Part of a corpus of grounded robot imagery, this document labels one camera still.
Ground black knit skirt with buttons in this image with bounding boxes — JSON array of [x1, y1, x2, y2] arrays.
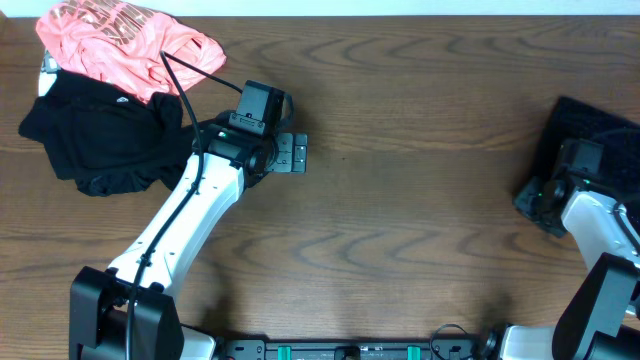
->
[[529, 95, 640, 231]]

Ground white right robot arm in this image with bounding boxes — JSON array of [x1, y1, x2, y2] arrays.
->
[[498, 175, 639, 359]]

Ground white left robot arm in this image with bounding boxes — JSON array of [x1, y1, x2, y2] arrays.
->
[[69, 124, 308, 359]]

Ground black t-shirt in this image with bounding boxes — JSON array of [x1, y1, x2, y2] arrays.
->
[[19, 70, 194, 197]]

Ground pink t-shirt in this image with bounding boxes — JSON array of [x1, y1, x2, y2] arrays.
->
[[35, 0, 227, 103]]

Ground white garment under pile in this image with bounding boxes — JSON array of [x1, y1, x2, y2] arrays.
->
[[38, 51, 60, 96]]

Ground black mounting rail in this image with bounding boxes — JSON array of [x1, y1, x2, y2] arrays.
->
[[212, 324, 501, 360]]

